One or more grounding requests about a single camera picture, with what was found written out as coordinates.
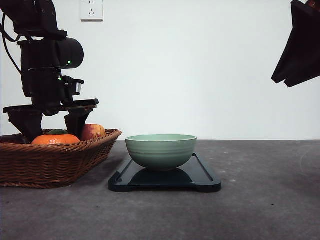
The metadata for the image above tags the white wall socket left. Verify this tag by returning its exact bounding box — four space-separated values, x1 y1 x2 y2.
80 0 104 24

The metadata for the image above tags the dark purple eggplant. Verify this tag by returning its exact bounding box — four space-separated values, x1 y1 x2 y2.
0 135 30 144

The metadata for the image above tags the brown woven wicker basket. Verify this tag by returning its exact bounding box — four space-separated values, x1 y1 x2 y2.
0 129 122 189

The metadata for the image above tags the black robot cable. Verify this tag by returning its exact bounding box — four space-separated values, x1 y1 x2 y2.
0 12 23 76

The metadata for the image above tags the dark rectangular tray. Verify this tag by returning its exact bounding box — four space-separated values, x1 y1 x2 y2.
108 152 222 193

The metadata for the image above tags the orange tangerine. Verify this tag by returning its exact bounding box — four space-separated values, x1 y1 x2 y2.
32 134 81 145

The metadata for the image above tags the red yellow apple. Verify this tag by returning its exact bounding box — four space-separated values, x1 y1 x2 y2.
80 123 106 141

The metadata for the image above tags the dark green fruit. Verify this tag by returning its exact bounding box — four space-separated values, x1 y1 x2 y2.
47 129 69 135

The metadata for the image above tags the light green ceramic bowl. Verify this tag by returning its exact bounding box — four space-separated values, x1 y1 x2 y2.
125 134 198 171

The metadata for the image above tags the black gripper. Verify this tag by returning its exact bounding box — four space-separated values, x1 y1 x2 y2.
3 76 99 141
272 0 320 88

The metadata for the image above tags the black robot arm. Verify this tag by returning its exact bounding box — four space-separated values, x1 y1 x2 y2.
0 0 99 142

